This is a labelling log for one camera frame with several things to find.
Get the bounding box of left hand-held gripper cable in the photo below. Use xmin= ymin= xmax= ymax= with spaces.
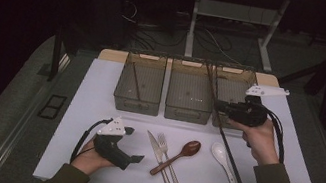
xmin=69 ymin=111 xmax=114 ymax=170

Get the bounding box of person's left hand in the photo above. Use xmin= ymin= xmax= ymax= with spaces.
xmin=69 ymin=136 xmax=119 ymax=180

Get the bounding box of white metal stand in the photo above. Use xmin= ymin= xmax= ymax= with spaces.
xmin=182 ymin=0 xmax=292 ymax=75

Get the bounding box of white floor cable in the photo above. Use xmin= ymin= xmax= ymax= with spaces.
xmin=201 ymin=29 xmax=246 ymax=65

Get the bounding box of steel table knife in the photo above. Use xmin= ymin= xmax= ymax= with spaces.
xmin=138 ymin=129 xmax=190 ymax=183

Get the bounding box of right hand-held gripper cable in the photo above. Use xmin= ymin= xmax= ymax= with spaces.
xmin=258 ymin=109 xmax=293 ymax=166

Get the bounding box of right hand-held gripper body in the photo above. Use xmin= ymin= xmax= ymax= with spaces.
xmin=220 ymin=78 xmax=291 ymax=134

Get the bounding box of white ceramic spoon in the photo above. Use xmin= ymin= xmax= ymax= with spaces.
xmin=205 ymin=141 xmax=245 ymax=183

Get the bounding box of black floor cable bundle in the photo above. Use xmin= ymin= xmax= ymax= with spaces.
xmin=112 ymin=0 xmax=252 ymax=67

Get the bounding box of hand-held gripper cable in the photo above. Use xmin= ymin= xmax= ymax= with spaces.
xmin=258 ymin=109 xmax=293 ymax=166
xmin=69 ymin=111 xmax=114 ymax=170

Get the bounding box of brown wooden spoon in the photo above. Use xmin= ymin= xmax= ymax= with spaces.
xmin=148 ymin=133 xmax=203 ymax=183

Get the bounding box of black upright post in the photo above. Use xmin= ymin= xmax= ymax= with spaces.
xmin=46 ymin=26 xmax=68 ymax=83

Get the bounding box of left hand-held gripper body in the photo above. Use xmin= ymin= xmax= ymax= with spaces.
xmin=89 ymin=113 xmax=140 ymax=172

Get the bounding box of person's right hand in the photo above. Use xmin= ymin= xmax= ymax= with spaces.
xmin=223 ymin=112 xmax=288 ymax=170

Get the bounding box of clear grey plastic bin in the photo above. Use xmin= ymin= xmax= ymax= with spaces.
xmin=205 ymin=62 xmax=274 ymax=135
xmin=110 ymin=47 xmax=169 ymax=118
xmin=161 ymin=56 xmax=221 ymax=127

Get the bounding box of steel fork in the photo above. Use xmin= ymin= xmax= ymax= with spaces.
xmin=149 ymin=131 xmax=193 ymax=183

